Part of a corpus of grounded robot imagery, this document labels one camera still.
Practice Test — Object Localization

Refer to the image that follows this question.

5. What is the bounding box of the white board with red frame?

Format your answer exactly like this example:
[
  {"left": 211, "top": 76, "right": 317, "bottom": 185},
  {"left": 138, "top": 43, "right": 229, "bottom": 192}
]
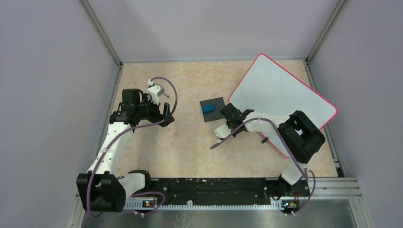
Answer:
[{"left": 228, "top": 53, "right": 338, "bottom": 159}]

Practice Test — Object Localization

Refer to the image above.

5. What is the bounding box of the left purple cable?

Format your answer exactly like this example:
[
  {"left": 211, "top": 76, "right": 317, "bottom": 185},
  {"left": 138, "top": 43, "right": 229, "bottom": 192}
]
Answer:
[{"left": 86, "top": 76, "right": 179, "bottom": 220}]

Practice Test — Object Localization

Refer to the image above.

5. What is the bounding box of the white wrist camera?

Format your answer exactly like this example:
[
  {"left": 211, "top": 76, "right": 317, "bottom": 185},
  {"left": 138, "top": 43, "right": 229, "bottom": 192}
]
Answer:
[
  {"left": 214, "top": 123, "right": 231, "bottom": 140},
  {"left": 147, "top": 79, "right": 165, "bottom": 105}
]

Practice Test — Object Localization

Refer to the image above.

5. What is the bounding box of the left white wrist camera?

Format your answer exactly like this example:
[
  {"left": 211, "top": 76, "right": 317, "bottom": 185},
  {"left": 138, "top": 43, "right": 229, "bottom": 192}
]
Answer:
[{"left": 147, "top": 79, "right": 165, "bottom": 105}]

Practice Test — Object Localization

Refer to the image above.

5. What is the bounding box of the white cable duct rail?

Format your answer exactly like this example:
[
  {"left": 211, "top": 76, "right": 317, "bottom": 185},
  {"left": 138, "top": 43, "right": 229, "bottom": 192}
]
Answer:
[{"left": 124, "top": 199, "right": 284, "bottom": 211}]

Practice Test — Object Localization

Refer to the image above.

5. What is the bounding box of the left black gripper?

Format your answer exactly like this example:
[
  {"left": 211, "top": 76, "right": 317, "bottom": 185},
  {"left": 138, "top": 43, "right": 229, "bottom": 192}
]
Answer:
[{"left": 135, "top": 93, "right": 174, "bottom": 127}]

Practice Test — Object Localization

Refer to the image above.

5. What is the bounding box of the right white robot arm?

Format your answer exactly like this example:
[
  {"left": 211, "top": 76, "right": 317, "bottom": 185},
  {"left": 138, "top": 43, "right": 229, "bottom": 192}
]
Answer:
[{"left": 211, "top": 103, "right": 326, "bottom": 200}]

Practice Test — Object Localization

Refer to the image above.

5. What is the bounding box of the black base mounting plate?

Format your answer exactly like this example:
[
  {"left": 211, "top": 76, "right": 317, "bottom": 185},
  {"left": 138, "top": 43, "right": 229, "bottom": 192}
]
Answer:
[{"left": 137, "top": 178, "right": 310, "bottom": 205}]

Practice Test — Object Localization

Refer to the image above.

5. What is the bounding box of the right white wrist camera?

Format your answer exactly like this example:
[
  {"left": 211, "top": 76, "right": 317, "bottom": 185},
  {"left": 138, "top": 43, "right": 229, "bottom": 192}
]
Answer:
[{"left": 214, "top": 123, "right": 231, "bottom": 140}]

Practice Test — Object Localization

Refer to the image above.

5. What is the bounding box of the blue lego brick stack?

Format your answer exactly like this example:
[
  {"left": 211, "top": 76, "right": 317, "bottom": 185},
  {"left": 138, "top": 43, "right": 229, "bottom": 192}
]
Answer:
[{"left": 201, "top": 104, "right": 215, "bottom": 114}]

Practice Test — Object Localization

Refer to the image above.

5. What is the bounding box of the grey lego baseplate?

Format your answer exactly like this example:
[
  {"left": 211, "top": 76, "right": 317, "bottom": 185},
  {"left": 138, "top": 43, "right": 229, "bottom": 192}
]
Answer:
[{"left": 200, "top": 97, "right": 225, "bottom": 123}]

